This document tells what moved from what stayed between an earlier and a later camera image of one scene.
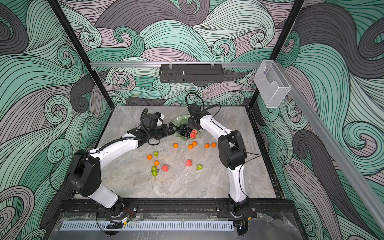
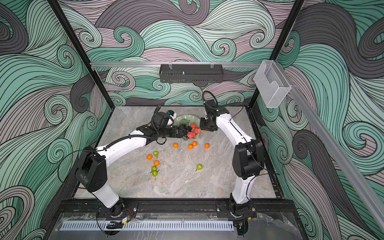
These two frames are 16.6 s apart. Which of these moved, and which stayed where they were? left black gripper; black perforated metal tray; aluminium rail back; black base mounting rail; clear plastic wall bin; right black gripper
Moved: right black gripper; left black gripper
Stayed: clear plastic wall bin; black base mounting rail; aluminium rail back; black perforated metal tray
